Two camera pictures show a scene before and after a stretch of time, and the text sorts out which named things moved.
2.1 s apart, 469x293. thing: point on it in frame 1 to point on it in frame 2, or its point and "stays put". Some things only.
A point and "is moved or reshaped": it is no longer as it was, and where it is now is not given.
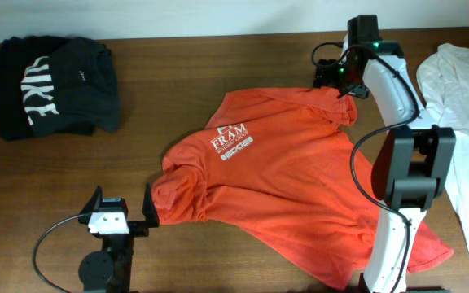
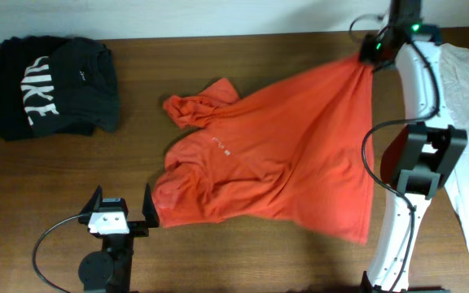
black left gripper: [139, 228] stays put
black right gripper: [330, 80] to [367, 46]
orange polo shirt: [280, 167] is moved or reshaped
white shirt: [457, 95] stays put
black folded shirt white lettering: [53, 86] stays put
